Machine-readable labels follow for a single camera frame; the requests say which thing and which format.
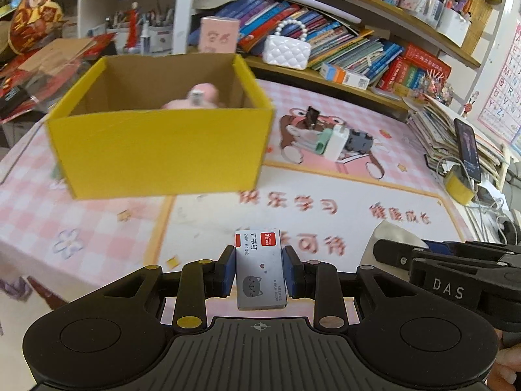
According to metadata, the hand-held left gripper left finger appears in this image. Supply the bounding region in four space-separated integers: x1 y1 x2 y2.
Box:
69 245 237 330

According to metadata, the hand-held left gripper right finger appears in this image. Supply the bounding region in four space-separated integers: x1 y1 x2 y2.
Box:
283 245 452 330

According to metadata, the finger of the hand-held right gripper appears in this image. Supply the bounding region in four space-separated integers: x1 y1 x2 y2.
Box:
373 238 521 273

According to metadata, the grey staple box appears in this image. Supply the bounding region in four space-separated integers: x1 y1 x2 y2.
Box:
235 228 289 310

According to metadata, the white charger plug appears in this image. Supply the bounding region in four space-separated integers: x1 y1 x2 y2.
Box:
326 126 350 161

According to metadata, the mint green plastic holder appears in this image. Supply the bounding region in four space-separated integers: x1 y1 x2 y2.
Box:
315 128 336 155

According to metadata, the yellow cardboard box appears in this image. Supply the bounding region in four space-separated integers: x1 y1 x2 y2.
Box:
44 53 275 201

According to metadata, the large pink plush pig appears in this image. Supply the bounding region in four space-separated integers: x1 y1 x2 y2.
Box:
161 82 222 110

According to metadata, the person's right hand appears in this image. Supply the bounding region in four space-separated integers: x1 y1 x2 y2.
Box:
486 328 521 391

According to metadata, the yellow tape roll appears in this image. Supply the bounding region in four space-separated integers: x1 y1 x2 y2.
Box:
444 164 476 206

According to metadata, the black smartphone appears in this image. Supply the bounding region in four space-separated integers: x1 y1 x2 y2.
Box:
454 118 483 183

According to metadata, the pile of worn booklets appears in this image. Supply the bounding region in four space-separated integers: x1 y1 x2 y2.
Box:
407 94 509 180

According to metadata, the pink printed tablecloth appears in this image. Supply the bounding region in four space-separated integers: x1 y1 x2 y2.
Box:
0 77 489 326

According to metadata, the wooden bookshelf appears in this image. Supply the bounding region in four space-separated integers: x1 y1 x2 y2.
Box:
175 0 505 115

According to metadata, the flat silver case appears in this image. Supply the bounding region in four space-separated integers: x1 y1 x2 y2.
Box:
368 87 401 100

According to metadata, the group of acrylic figurines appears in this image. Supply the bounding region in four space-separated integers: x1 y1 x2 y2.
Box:
419 69 454 104

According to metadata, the orange and white carton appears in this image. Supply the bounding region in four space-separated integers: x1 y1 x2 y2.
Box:
319 62 371 90

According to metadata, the stack of red dictionaries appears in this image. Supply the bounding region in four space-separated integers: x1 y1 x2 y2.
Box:
376 43 452 96

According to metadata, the row of leaning blue books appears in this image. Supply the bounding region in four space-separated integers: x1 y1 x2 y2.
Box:
238 0 403 86

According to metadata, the white quilted handbag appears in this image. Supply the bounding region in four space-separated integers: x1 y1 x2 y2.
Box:
262 18 311 70

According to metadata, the white marker organizer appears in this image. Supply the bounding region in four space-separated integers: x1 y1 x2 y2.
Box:
437 6 472 47

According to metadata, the pink cartoon holder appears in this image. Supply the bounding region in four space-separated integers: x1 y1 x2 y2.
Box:
199 16 240 54

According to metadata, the pen holder with brushes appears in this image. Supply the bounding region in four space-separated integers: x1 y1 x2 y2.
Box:
104 6 174 53

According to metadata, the row of yellow books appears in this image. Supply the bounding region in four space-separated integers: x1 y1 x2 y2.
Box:
464 0 493 50

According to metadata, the red slim figurine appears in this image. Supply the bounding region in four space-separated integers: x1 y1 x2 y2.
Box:
125 2 141 51

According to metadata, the rolled white paper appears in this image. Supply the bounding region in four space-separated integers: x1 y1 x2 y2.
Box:
254 0 361 25

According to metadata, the small black box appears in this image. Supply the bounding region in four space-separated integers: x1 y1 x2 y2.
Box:
0 85 33 117

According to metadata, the brown cardboard sheet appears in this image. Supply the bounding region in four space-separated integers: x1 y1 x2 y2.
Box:
16 37 96 78

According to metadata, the white shelf unit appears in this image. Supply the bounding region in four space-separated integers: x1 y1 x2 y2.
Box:
53 0 192 55

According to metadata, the bag of red packets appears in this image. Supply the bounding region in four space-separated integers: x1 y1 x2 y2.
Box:
0 33 117 125

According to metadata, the red fortune figure decoration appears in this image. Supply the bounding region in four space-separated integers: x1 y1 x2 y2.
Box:
8 0 68 55

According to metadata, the white charging cable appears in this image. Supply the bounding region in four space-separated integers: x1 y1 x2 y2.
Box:
435 157 509 245

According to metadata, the cartoon wall sticker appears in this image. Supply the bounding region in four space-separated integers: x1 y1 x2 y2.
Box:
462 90 481 117

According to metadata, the alphabet wall poster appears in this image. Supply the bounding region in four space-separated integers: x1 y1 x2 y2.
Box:
476 20 521 147

